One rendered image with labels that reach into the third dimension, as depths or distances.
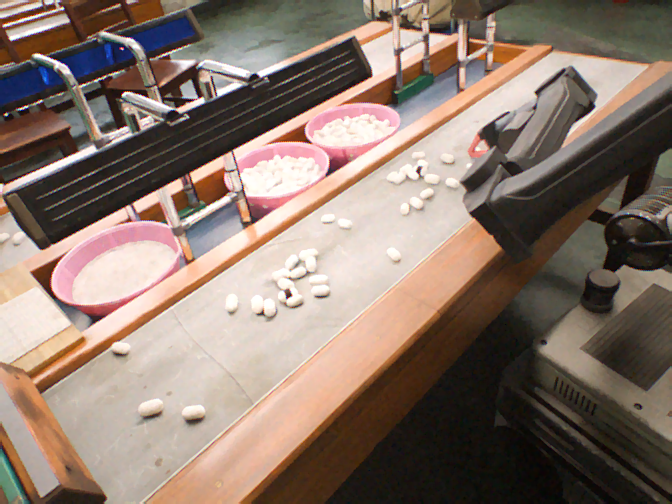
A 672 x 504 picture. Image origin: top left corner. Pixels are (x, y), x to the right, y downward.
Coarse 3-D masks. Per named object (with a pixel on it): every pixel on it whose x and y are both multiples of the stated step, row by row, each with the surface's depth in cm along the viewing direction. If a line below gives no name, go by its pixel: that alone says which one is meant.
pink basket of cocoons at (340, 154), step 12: (336, 108) 150; (348, 108) 151; (360, 108) 151; (372, 108) 149; (384, 108) 147; (312, 120) 146; (324, 120) 150; (396, 120) 142; (312, 132) 145; (324, 144) 133; (360, 144) 131; (372, 144) 131; (336, 156) 135; (348, 156) 134; (336, 168) 140
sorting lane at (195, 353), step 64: (576, 64) 160; (448, 128) 138; (576, 128) 129; (384, 192) 117; (448, 192) 114; (256, 256) 105; (320, 256) 102; (384, 256) 100; (192, 320) 93; (256, 320) 91; (320, 320) 89; (64, 384) 85; (128, 384) 83; (192, 384) 81; (256, 384) 80; (128, 448) 74; (192, 448) 72
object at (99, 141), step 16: (128, 48) 104; (32, 64) 104; (48, 64) 99; (144, 64) 105; (64, 80) 96; (144, 80) 107; (80, 96) 98; (160, 96) 111; (80, 112) 100; (96, 128) 103; (128, 128) 108; (96, 144) 104; (192, 192) 125; (128, 208) 114; (192, 208) 127; (192, 224) 128
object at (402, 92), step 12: (396, 0) 150; (420, 0) 158; (396, 12) 152; (396, 24) 154; (396, 36) 157; (420, 36) 167; (396, 48) 159; (408, 48) 163; (396, 60) 162; (396, 72) 164; (432, 72) 177; (396, 84) 167; (408, 84) 171; (420, 84) 174; (396, 96) 168; (408, 96) 172
